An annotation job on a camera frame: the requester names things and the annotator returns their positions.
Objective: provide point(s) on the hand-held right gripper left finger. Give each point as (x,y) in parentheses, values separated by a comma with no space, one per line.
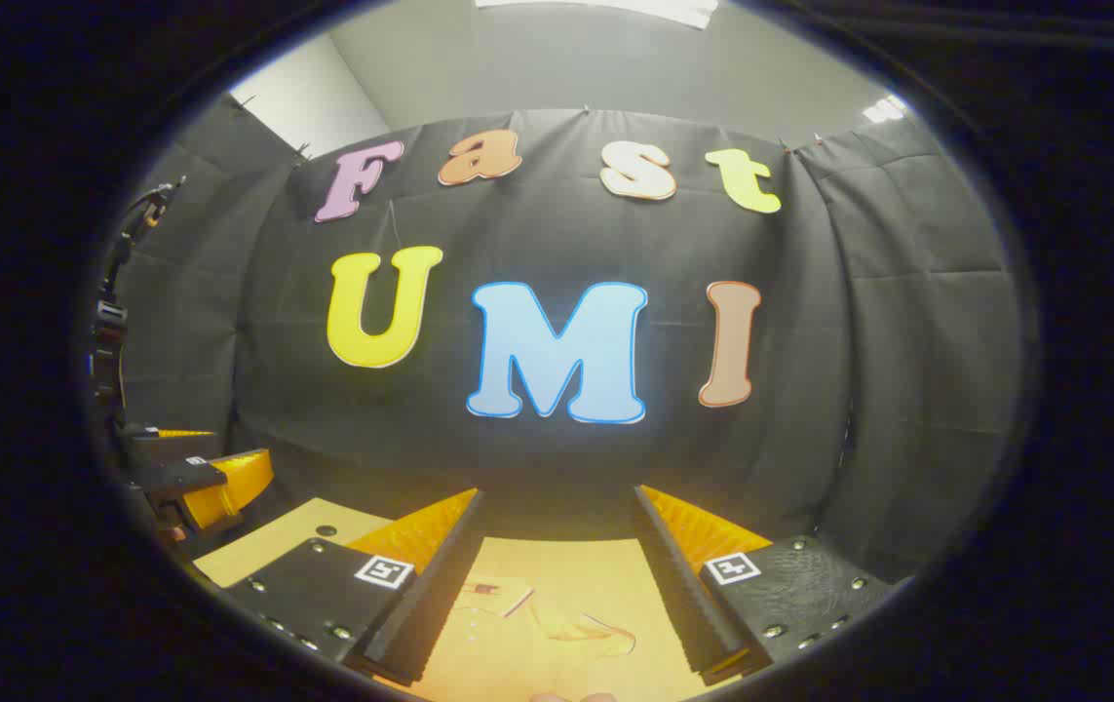
(440,595)

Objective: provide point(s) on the orange collared T-shirt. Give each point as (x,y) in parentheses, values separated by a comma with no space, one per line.
(556,673)

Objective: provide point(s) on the black backdrop cloth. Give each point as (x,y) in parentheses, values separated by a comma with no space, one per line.
(556,229)

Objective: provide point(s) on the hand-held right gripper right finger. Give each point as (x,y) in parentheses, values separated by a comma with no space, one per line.
(683,595)

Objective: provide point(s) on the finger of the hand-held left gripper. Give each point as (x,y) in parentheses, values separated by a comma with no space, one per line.
(172,444)
(215,492)

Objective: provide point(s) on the white ceiling light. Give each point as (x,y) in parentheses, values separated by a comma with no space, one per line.
(885,107)
(605,8)

